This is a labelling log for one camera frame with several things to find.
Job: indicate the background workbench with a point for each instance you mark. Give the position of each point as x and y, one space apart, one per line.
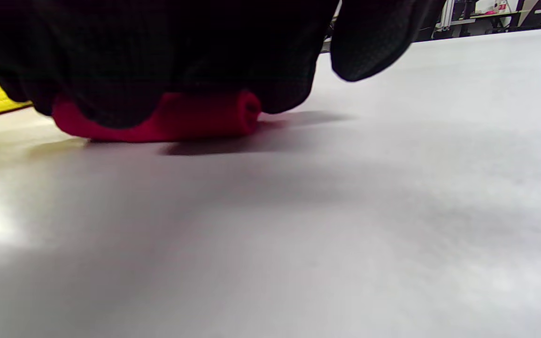
486 14

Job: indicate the person's right hand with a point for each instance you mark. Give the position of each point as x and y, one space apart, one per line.
181 42

